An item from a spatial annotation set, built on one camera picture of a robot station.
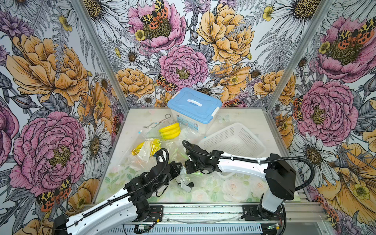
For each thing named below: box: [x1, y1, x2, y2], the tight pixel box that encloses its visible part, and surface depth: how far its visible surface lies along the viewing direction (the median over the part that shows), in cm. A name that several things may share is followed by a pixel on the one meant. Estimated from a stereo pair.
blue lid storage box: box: [167, 87, 223, 135], surface depth 102 cm
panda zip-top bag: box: [173, 170, 212, 193], surface depth 75 cm
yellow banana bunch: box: [158, 122, 181, 141], surface depth 103 cm
